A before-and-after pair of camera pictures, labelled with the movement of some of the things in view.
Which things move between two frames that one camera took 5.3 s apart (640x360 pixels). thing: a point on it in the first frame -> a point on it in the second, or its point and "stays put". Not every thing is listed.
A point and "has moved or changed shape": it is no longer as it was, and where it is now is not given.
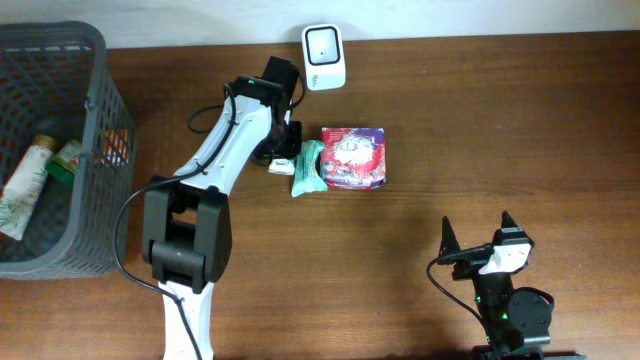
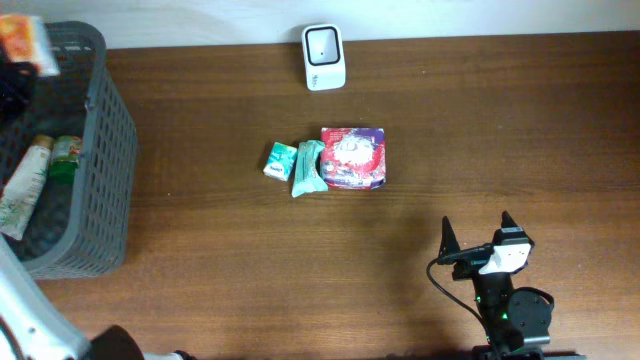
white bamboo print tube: x=19 y=194 stays put
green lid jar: x=62 y=167 has moved or changed shape
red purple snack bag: x=354 y=158 stays put
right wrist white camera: x=509 y=256 stays put
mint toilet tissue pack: x=309 y=177 stays put
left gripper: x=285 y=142 -> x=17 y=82
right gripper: x=467 y=265 stays put
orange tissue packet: x=115 y=147 -> x=24 y=38
